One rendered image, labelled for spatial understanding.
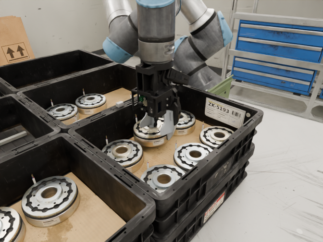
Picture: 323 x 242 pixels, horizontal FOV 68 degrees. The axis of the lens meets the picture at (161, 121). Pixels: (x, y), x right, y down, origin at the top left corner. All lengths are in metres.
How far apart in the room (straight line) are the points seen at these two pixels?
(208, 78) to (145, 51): 0.49
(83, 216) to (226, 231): 0.34
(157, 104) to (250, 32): 1.98
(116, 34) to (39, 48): 3.31
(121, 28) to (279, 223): 0.62
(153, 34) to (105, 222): 0.37
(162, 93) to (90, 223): 0.29
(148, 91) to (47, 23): 3.48
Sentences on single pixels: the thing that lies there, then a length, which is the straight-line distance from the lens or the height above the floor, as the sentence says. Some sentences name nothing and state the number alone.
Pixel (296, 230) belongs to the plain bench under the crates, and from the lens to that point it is 0.72.
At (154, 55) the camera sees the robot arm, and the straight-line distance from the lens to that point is 0.49.
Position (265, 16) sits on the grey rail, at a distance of 2.37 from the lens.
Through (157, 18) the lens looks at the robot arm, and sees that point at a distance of 0.48.
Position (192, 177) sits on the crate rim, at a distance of 0.44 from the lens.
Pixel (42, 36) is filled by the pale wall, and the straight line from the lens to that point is 3.91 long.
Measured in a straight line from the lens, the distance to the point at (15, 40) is 3.54.
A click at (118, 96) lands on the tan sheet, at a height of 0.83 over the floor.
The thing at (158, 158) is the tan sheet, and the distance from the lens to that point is 0.62.
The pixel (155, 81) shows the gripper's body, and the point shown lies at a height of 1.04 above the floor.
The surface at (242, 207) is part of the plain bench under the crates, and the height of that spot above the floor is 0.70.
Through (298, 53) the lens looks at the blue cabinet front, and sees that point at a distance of 2.39.
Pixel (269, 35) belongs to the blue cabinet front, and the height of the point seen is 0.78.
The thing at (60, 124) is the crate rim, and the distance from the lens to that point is 0.61.
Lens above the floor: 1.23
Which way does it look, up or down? 32 degrees down
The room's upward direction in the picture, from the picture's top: straight up
